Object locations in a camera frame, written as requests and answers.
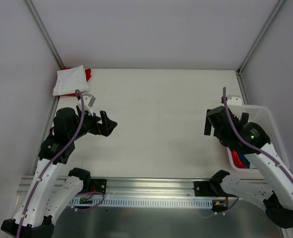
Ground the left aluminium frame post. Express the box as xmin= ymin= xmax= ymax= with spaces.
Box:
xmin=24 ymin=0 xmax=65 ymax=68

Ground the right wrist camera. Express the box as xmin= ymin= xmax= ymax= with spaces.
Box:
xmin=221 ymin=95 xmax=243 ymax=107

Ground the orange t shirt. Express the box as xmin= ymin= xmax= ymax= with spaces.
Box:
xmin=231 ymin=151 xmax=245 ymax=169

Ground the folded white t shirt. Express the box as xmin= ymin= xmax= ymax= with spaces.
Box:
xmin=52 ymin=64 xmax=90 ymax=97

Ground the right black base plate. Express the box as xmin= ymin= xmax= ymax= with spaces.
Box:
xmin=193 ymin=180 xmax=218 ymax=197

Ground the white plastic basket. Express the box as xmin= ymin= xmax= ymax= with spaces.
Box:
xmin=228 ymin=104 xmax=290 ymax=169

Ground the aluminium frame post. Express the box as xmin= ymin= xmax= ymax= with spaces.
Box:
xmin=235 ymin=0 xmax=286 ymax=75
xmin=24 ymin=0 xmax=65 ymax=68

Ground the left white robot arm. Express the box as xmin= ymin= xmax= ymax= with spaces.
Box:
xmin=1 ymin=107 xmax=118 ymax=238

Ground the right aluminium frame post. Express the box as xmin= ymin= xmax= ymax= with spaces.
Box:
xmin=235 ymin=0 xmax=286 ymax=75

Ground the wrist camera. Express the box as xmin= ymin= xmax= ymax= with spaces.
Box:
xmin=76 ymin=93 xmax=96 ymax=117
xmin=221 ymin=95 xmax=243 ymax=107

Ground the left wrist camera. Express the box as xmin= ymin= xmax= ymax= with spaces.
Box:
xmin=76 ymin=93 xmax=96 ymax=117

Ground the aluminium mounting rail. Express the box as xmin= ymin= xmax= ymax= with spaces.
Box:
xmin=17 ymin=176 xmax=209 ymax=197

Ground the blue printed t shirt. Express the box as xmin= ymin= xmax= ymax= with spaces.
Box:
xmin=237 ymin=152 xmax=250 ymax=169

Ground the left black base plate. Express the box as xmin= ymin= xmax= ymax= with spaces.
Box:
xmin=88 ymin=178 xmax=107 ymax=194

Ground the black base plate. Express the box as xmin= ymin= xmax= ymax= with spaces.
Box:
xmin=88 ymin=178 xmax=107 ymax=194
xmin=193 ymin=180 xmax=218 ymax=197

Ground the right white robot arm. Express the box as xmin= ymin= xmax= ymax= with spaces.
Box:
xmin=204 ymin=106 xmax=293 ymax=229

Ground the folded red t shirt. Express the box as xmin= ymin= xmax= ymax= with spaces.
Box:
xmin=56 ymin=66 xmax=92 ymax=98

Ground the white slotted cable duct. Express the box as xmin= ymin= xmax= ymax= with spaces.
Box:
xmin=67 ymin=196 xmax=213 ymax=209

